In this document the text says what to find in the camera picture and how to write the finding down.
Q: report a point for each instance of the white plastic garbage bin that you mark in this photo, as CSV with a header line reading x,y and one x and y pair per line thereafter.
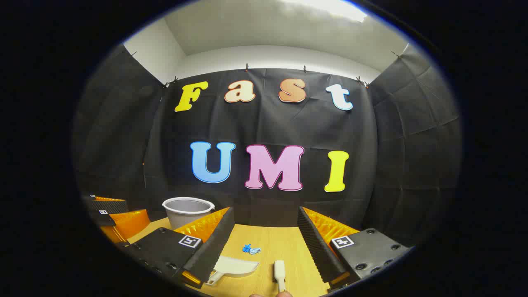
x,y
185,214

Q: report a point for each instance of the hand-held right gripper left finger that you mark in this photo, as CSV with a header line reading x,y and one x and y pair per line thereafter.
x,y
214,247

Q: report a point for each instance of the wooden desktop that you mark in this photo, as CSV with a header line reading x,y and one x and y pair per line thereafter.
x,y
268,239

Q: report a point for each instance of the small white broom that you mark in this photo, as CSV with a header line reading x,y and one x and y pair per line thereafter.
x,y
279,270

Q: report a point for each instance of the white plastic dustpan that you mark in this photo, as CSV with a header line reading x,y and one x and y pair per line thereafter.
x,y
235,267

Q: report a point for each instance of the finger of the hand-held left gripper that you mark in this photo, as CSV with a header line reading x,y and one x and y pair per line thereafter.
x,y
111,206
103,218

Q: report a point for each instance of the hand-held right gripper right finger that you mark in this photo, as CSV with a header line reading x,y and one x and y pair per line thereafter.
x,y
317,251

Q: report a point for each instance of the blue paper trash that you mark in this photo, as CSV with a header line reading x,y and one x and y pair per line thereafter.
x,y
249,248

